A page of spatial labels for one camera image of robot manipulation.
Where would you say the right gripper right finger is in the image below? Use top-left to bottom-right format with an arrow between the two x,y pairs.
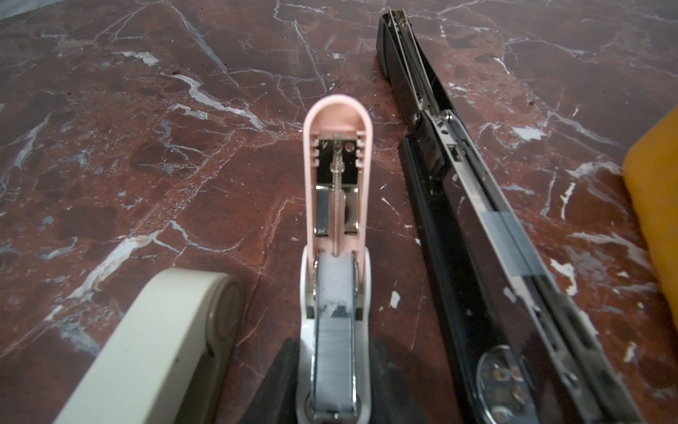
369,340 -> 427,424

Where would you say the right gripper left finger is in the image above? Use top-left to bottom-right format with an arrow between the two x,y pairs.
239,338 -> 299,424

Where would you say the yellow plastic tray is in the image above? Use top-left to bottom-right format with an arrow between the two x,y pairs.
623,109 -> 677,323

